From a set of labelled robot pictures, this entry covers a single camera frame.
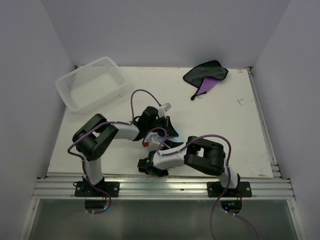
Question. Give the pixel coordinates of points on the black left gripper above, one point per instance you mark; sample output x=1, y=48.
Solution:
x=167, y=123

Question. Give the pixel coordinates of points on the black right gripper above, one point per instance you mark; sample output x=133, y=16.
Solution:
x=174, y=145

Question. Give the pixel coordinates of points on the light blue towel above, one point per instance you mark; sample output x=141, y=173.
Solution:
x=161, y=134

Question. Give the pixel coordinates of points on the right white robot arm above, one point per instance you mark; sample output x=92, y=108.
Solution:
x=209, y=154

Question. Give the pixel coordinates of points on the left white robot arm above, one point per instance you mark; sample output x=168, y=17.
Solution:
x=95, y=136

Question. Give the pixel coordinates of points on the dark grey purple cloth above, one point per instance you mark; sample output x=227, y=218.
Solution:
x=205, y=76

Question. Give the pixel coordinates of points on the white perforated plastic basket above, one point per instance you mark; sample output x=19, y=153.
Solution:
x=91, y=85

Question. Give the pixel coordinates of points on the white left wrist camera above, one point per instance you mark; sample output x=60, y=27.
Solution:
x=163, y=109

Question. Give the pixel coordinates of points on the aluminium mounting rail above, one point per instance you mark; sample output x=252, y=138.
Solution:
x=155, y=188

